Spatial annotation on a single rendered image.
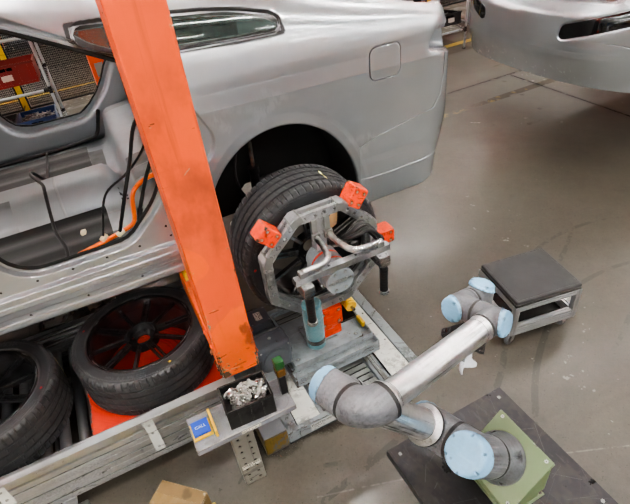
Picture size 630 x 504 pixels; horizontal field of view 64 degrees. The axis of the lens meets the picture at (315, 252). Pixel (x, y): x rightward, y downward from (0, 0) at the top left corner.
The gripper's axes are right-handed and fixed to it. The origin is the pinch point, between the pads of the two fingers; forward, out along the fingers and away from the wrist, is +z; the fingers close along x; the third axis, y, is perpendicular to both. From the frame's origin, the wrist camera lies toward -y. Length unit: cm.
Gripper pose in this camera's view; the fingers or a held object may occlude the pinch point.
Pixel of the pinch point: (461, 362)
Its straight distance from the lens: 208.3
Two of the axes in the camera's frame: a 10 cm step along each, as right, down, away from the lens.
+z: -0.1, 8.9, 4.5
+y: 9.3, 1.8, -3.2
